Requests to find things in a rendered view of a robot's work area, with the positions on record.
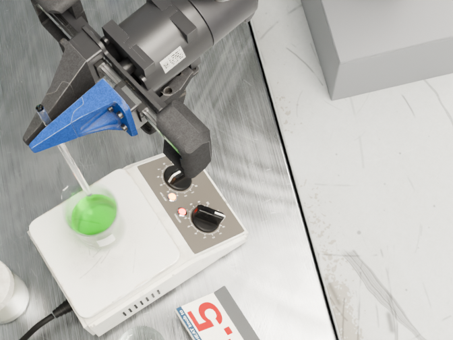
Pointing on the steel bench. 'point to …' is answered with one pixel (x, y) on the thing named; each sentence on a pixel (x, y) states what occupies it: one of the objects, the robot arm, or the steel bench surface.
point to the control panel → (207, 239)
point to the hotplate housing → (194, 266)
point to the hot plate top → (48, 220)
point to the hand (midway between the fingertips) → (65, 116)
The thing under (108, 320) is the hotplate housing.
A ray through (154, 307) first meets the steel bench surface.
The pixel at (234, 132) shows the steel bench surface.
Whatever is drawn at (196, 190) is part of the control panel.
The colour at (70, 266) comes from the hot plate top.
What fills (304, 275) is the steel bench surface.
